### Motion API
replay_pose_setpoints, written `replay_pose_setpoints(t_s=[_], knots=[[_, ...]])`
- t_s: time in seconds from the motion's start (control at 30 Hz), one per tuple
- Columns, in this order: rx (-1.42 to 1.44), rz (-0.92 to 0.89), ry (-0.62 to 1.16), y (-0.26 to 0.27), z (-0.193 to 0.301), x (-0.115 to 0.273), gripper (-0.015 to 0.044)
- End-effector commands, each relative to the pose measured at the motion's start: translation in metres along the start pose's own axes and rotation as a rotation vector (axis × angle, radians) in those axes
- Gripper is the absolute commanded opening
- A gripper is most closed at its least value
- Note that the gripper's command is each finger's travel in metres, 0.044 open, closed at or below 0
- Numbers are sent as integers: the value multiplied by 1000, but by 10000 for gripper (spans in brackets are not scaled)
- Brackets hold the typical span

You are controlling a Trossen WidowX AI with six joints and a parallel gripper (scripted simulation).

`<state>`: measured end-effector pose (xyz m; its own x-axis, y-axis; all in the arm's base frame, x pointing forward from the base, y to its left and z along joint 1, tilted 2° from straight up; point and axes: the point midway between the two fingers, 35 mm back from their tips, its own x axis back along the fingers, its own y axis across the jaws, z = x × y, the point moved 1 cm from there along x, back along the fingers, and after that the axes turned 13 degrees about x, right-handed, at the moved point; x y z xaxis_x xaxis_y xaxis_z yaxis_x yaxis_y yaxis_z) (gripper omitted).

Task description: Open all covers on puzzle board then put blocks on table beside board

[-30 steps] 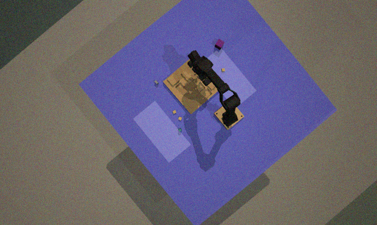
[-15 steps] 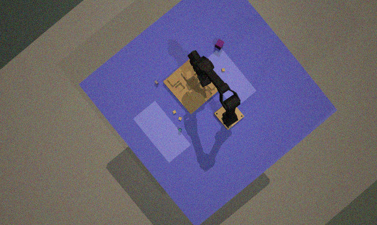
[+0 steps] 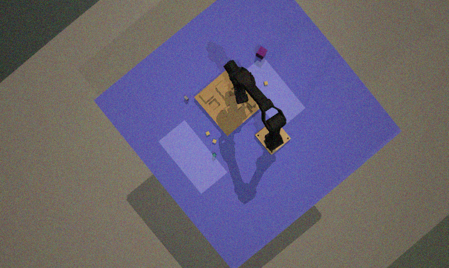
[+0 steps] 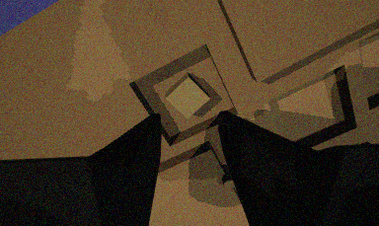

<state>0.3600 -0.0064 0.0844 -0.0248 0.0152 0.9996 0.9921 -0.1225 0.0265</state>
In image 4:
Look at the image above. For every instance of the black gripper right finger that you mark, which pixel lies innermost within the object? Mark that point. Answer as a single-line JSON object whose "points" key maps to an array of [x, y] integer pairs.
{"points": [[283, 183]]}

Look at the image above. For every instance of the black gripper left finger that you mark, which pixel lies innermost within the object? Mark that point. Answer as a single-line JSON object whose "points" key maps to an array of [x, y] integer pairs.
{"points": [[113, 187]]}

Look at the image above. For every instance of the olive-yellow block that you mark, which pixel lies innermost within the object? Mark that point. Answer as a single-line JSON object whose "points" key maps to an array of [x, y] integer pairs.
{"points": [[187, 96]]}

